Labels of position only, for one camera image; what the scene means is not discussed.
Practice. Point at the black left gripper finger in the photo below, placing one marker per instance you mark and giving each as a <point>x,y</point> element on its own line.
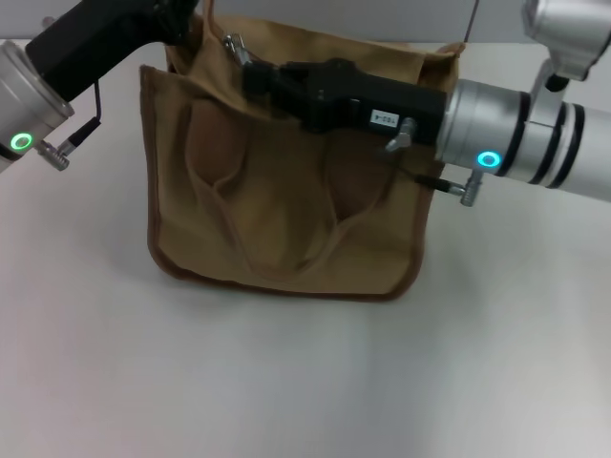
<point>181,21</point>

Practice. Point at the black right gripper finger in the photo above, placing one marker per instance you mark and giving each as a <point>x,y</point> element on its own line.
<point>260,72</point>
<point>286,102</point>

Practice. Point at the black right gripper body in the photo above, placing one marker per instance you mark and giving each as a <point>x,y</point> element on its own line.
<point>372,105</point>

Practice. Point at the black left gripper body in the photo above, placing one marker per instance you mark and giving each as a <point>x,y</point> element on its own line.
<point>95,43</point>

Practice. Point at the silver metal zipper pull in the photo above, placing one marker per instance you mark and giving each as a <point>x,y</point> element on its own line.
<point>237,48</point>

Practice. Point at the khaki canvas food bag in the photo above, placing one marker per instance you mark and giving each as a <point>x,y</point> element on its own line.
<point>286,214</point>

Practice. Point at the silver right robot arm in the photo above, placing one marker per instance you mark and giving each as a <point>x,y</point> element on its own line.
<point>496,124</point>

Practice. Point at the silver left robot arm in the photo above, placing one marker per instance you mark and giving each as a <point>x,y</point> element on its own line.
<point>28,110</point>

